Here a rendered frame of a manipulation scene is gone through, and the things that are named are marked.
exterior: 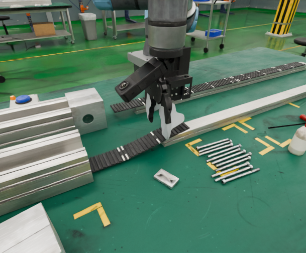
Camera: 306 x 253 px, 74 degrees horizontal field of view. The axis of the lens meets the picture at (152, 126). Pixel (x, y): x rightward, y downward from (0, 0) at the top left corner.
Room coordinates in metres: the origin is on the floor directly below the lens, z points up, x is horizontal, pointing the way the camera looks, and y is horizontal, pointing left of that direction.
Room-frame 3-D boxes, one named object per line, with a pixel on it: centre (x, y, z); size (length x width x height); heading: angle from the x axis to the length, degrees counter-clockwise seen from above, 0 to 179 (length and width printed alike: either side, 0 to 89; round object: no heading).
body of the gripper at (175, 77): (0.44, -0.03, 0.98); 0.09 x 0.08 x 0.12; 118
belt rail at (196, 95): (0.83, -0.36, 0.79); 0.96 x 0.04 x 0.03; 118
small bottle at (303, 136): (0.40, -0.38, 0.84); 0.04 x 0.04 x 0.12
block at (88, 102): (0.55, 0.21, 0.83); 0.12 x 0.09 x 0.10; 28
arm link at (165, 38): (0.44, -0.03, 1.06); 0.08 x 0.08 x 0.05
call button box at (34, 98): (0.57, 0.40, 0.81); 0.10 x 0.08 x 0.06; 28
